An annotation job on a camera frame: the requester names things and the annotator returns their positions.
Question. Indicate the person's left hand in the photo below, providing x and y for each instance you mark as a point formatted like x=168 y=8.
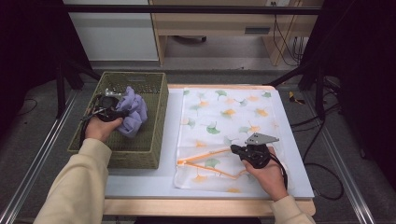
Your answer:
x=99 y=130

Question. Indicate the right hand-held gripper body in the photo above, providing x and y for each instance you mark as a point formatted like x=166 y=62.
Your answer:
x=257 y=154

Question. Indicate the green woven basket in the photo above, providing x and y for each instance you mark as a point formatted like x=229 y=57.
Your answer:
x=137 y=149

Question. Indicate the black horizontal bar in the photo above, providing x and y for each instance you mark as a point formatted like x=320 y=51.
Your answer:
x=186 y=9

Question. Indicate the person's right hand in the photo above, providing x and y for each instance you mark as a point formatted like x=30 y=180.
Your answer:
x=269 y=179

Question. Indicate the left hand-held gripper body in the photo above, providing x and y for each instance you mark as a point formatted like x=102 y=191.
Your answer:
x=107 y=107

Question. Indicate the aluminium rail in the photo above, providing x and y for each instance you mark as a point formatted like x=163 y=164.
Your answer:
x=40 y=155
x=355 y=193

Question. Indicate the yellow and black tool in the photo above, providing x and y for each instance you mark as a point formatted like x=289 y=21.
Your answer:
x=294 y=99

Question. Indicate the purple garment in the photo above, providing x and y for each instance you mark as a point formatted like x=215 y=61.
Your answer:
x=135 y=112

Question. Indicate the black metal stand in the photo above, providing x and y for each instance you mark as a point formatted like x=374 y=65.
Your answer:
x=60 y=93
x=319 y=93

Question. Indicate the wooden desk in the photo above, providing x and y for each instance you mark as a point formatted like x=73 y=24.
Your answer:
x=218 y=23

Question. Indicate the black curtain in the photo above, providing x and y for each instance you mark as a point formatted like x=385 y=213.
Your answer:
x=367 y=77
x=28 y=46

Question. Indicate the white cabinet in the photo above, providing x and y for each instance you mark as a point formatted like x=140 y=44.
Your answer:
x=115 y=37

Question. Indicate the leaf-print mesh laundry bag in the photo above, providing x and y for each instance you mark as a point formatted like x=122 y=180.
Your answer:
x=218 y=124

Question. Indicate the white board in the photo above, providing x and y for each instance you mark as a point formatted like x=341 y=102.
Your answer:
x=140 y=185

